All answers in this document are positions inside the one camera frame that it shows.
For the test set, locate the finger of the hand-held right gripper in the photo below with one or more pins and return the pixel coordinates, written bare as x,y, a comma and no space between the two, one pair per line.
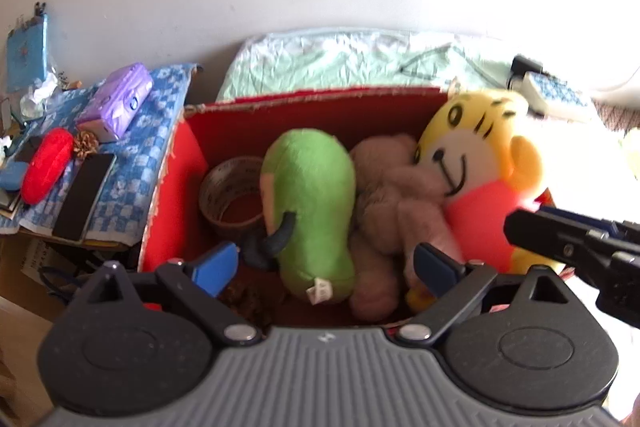
620,234
545,234

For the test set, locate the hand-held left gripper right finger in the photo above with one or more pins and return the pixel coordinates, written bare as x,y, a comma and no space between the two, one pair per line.
435,269

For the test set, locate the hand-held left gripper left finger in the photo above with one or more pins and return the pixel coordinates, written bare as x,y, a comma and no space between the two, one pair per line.
215,267

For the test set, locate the brown teddy bear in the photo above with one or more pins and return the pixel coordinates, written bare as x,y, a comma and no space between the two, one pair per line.
390,192

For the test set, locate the yellow tiger plush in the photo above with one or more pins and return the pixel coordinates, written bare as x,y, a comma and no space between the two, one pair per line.
475,142

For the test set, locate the green plush toy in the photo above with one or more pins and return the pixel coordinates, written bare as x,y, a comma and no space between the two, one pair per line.
310,197

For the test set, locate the red cardboard box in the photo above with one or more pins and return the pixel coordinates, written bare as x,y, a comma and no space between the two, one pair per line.
190,147

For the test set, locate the brown pine cone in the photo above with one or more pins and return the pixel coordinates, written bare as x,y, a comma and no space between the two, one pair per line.
247,304
86,143

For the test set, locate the brown tape roll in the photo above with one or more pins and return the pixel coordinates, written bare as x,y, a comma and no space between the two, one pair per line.
215,192

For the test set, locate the white and blue power strip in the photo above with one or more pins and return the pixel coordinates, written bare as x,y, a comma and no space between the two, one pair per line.
555,94

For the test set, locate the blue checkered cloth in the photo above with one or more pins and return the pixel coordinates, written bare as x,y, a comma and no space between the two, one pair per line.
145,142

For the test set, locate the black phone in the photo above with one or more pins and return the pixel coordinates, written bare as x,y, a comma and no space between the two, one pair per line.
82,197

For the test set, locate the black power adapter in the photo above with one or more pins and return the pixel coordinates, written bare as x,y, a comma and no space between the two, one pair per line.
525,69

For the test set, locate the purple tissue pack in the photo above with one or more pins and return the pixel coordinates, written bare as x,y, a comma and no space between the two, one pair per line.
117,99

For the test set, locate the red pouch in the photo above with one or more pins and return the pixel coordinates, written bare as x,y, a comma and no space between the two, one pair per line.
45,164

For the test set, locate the blue oval case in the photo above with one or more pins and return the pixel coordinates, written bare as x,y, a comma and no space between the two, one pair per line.
14,177

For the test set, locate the clear crumpled plastic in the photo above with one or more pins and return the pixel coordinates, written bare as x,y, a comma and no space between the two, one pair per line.
37,94

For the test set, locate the light blue notebook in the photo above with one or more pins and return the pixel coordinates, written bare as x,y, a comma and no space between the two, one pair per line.
27,52

